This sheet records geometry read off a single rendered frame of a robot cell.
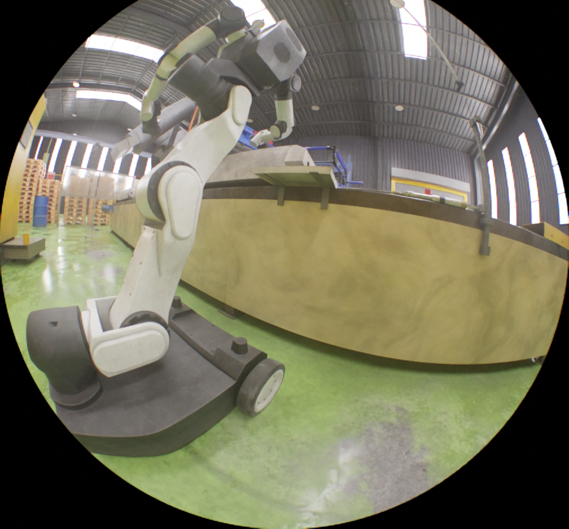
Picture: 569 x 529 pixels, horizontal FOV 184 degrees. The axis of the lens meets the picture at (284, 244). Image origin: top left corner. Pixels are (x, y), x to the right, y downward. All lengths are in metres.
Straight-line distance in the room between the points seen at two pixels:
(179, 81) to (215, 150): 0.24
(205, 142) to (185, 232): 0.24
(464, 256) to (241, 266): 1.05
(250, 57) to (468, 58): 10.60
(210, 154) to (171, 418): 0.63
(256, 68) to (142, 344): 0.83
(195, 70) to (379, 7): 9.08
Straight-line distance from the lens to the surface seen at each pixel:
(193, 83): 0.56
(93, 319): 0.47
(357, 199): 0.74
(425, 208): 0.77
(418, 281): 0.76
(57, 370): 0.49
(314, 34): 9.72
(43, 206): 6.94
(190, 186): 0.40
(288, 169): 0.65
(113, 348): 0.43
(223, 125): 0.52
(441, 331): 0.89
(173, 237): 0.39
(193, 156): 0.47
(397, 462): 0.69
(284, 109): 1.00
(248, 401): 0.51
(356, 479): 0.63
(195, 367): 0.55
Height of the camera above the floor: 0.56
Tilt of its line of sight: 5 degrees down
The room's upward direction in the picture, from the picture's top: 8 degrees clockwise
